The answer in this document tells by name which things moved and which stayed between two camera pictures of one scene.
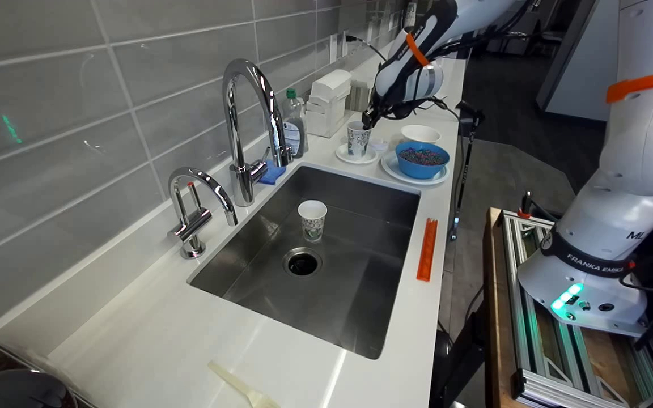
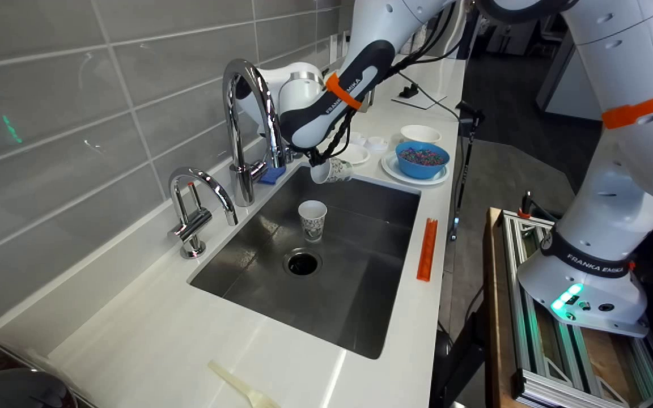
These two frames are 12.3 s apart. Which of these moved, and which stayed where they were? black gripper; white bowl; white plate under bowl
Moved: black gripper
Stayed: white bowl; white plate under bowl
